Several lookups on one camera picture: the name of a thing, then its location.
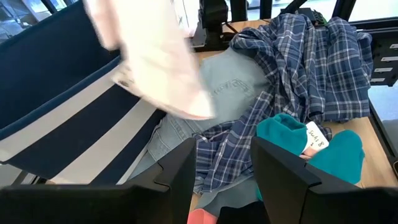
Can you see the black electronics box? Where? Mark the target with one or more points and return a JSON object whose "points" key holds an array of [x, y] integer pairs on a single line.
{"points": [[311, 15]]}

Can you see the white handwritten label card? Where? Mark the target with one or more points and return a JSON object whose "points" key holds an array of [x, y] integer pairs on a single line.
{"points": [[316, 137]]}

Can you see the blue plaid shirt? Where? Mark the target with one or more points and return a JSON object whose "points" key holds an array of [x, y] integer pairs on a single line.
{"points": [[295, 77]]}

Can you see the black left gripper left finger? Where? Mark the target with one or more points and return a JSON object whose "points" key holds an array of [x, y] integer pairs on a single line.
{"points": [[174, 186]]}

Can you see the navy white striped fabric basket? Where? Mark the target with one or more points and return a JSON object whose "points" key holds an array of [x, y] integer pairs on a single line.
{"points": [[46, 77]]}

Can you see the white garment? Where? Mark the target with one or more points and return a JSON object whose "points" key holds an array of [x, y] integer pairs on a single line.
{"points": [[149, 46]]}

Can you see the black drawer unit with labels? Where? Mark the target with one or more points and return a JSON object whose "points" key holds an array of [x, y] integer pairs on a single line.
{"points": [[385, 56]]}

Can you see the light blue jeans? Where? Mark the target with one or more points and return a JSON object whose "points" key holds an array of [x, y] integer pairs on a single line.
{"points": [[230, 87]]}

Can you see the teal sock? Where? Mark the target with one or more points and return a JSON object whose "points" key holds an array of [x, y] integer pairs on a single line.
{"points": [[281, 132], [339, 155]]}

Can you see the coral pink garment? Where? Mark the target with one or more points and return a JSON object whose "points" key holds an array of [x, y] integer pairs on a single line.
{"points": [[201, 217]]}

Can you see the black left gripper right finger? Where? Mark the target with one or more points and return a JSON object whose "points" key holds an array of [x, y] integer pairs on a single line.
{"points": [[280, 186]]}

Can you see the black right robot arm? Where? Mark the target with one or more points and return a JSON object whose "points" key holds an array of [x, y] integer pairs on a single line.
{"points": [[213, 21]]}

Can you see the black table edge rail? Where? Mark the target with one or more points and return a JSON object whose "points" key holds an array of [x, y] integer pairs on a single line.
{"points": [[384, 133]]}

